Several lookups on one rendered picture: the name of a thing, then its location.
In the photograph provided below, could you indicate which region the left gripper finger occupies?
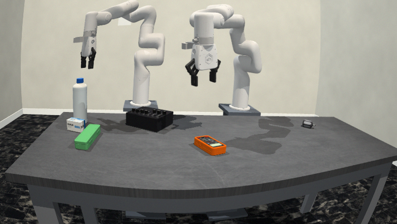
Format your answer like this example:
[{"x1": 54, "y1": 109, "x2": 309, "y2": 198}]
[
  {"x1": 210, "y1": 60, "x2": 221, "y2": 83},
  {"x1": 185, "y1": 59, "x2": 199, "y2": 87}
]

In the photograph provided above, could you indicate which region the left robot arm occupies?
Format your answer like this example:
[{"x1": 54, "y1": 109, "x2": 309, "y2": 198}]
[{"x1": 182, "y1": 4, "x2": 262, "y2": 111}]

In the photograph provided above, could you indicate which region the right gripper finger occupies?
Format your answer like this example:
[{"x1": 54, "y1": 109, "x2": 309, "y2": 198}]
[
  {"x1": 88, "y1": 47, "x2": 96, "y2": 69},
  {"x1": 81, "y1": 54, "x2": 86, "y2": 68}
]

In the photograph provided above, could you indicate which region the green pencil case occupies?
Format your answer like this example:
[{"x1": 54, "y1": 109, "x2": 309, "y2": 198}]
[{"x1": 74, "y1": 124, "x2": 101, "y2": 150}]

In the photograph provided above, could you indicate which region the white bottle with blue cap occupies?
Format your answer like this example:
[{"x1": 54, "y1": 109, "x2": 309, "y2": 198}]
[{"x1": 73, "y1": 78, "x2": 88, "y2": 124}]

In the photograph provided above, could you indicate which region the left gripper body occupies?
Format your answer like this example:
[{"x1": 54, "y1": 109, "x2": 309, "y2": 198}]
[{"x1": 191, "y1": 43, "x2": 218, "y2": 70}]

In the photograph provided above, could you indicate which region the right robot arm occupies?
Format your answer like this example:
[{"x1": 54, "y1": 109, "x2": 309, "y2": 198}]
[{"x1": 73, "y1": 0, "x2": 165, "y2": 106}]

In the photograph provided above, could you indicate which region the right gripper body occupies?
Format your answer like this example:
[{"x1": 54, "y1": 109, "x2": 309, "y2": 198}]
[{"x1": 82, "y1": 36, "x2": 96, "y2": 57}]

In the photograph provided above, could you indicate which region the dark grey lighting desk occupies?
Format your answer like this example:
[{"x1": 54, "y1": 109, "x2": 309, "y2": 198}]
[{"x1": 126, "y1": 106, "x2": 173, "y2": 132}]

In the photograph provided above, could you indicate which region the orange multimeter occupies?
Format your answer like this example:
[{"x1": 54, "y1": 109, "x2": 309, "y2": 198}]
[{"x1": 194, "y1": 135, "x2": 226, "y2": 156}]

